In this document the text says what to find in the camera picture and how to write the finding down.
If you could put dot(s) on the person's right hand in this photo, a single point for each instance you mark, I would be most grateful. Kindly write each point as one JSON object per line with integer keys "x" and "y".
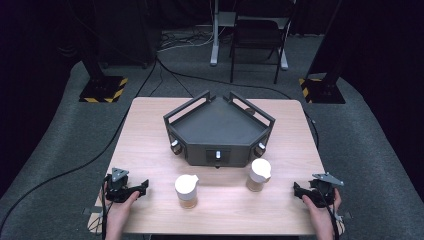
{"x": 325, "y": 215}

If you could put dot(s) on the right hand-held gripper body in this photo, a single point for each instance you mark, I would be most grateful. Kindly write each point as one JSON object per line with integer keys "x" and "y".
{"x": 323, "y": 195}

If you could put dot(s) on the black folding chair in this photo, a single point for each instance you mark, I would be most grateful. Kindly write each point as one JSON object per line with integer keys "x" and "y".
{"x": 256, "y": 33}

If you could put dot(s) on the white-lidded seasoning jar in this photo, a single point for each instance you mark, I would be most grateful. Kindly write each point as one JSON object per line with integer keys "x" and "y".
{"x": 186, "y": 188}
{"x": 260, "y": 170}

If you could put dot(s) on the white metal desk frame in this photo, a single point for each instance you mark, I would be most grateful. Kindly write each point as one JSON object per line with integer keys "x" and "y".
{"x": 215, "y": 40}

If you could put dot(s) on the black stand with striped base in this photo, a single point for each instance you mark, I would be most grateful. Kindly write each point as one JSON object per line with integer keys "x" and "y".
{"x": 101, "y": 89}
{"x": 321, "y": 90}

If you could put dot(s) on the person's left hand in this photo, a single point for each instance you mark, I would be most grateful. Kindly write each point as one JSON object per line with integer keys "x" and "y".
{"x": 118, "y": 210}

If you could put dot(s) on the grey tape strip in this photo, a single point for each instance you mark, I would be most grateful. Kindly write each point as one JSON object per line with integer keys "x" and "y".
{"x": 346, "y": 215}
{"x": 91, "y": 210}

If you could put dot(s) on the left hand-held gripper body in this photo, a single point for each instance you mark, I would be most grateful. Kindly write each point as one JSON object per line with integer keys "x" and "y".
{"x": 117, "y": 191}

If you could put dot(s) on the small brown round object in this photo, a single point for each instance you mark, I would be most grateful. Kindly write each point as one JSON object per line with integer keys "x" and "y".
{"x": 250, "y": 111}

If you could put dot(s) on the black corner rack with knobs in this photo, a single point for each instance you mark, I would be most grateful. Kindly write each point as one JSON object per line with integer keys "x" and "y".
{"x": 216, "y": 125}

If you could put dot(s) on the dark large box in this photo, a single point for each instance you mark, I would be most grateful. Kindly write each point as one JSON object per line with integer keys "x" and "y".
{"x": 126, "y": 30}

